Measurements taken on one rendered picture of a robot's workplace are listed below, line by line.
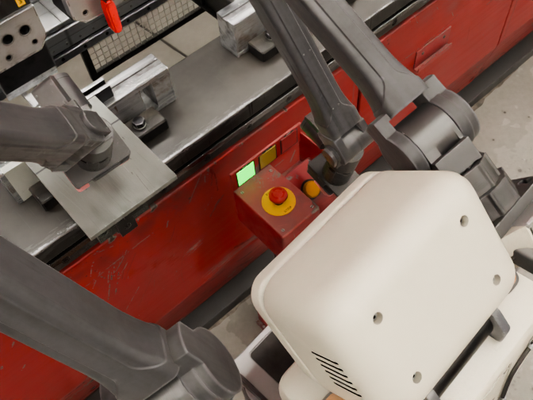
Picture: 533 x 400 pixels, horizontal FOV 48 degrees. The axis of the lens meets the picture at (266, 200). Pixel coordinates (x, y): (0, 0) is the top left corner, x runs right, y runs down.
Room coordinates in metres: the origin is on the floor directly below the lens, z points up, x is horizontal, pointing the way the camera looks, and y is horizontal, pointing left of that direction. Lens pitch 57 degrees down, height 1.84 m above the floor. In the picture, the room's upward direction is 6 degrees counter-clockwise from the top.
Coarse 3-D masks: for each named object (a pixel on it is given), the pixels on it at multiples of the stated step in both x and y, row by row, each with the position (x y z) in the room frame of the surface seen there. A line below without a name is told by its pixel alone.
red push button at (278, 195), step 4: (276, 188) 0.70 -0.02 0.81; (280, 188) 0.70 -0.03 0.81; (272, 192) 0.69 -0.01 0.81; (276, 192) 0.69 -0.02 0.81; (280, 192) 0.69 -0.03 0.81; (284, 192) 0.69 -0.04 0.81; (272, 196) 0.68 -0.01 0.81; (276, 196) 0.68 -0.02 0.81; (280, 196) 0.68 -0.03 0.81; (284, 196) 0.68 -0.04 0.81; (272, 200) 0.68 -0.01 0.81; (276, 200) 0.67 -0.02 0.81; (280, 200) 0.67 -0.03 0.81; (284, 200) 0.67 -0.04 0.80; (276, 204) 0.68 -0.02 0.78; (280, 204) 0.68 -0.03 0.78
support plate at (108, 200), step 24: (144, 144) 0.70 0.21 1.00; (120, 168) 0.65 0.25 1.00; (144, 168) 0.65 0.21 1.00; (168, 168) 0.64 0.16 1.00; (72, 192) 0.61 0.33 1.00; (96, 192) 0.61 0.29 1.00; (120, 192) 0.60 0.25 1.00; (144, 192) 0.59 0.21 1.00; (72, 216) 0.56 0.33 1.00; (96, 216) 0.56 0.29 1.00; (120, 216) 0.55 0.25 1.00
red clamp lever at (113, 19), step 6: (102, 0) 0.83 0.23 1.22; (108, 0) 0.83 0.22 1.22; (102, 6) 0.83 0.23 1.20; (108, 6) 0.82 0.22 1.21; (114, 6) 0.82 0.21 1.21; (108, 12) 0.82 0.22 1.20; (114, 12) 0.82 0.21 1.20; (108, 18) 0.82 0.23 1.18; (114, 18) 0.82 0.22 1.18; (108, 24) 0.83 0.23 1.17; (114, 24) 0.82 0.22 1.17; (120, 24) 0.82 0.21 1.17; (114, 30) 0.82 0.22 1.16; (120, 30) 0.82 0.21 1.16
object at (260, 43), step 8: (352, 0) 1.16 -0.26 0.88; (264, 32) 1.06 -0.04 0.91; (256, 40) 1.04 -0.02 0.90; (264, 40) 1.04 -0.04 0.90; (272, 40) 1.03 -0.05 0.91; (256, 48) 1.02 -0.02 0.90; (264, 48) 1.01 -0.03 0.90; (272, 48) 1.01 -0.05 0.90; (256, 56) 1.02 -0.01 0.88; (264, 56) 1.00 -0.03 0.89; (272, 56) 1.01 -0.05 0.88
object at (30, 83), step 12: (24, 60) 0.79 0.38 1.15; (36, 60) 0.80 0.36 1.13; (48, 60) 0.81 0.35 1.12; (12, 72) 0.77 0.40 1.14; (24, 72) 0.78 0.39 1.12; (36, 72) 0.79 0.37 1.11; (48, 72) 0.81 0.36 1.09; (0, 84) 0.76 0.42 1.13; (12, 84) 0.77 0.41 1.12; (24, 84) 0.78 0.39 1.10; (36, 84) 0.80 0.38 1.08; (12, 96) 0.77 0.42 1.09
